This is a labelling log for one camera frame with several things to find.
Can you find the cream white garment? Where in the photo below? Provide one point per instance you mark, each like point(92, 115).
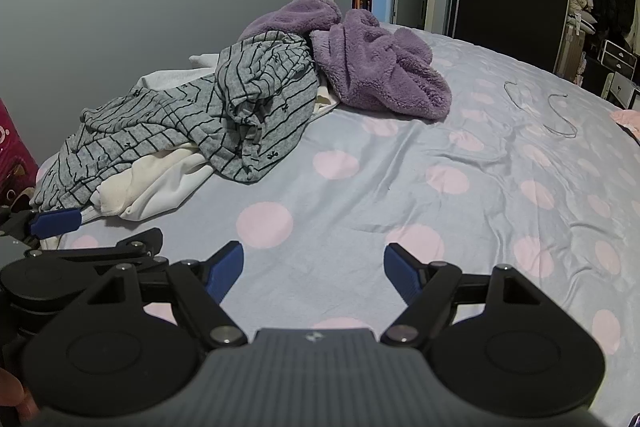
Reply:
point(160, 187)

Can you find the black white storage drawers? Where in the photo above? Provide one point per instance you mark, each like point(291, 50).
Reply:
point(619, 57)

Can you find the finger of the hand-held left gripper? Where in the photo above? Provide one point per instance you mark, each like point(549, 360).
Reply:
point(125, 244)
point(55, 222)

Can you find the purple fleece garment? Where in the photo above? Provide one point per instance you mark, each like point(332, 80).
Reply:
point(380, 72)

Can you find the light pink cloth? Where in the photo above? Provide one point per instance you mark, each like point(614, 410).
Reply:
point(629, 119)

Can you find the person's left hand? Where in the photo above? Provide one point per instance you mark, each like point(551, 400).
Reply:
point(12, 394)

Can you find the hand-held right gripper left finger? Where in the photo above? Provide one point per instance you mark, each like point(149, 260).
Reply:
point(227, 267)

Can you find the polka dot bed sheet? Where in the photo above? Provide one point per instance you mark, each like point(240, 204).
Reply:
point(350, 157)

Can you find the pink patterned box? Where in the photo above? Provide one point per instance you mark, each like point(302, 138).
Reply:
point(15, 152)

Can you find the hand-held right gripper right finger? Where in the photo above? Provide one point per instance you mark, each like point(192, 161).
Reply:
point(402, 272)

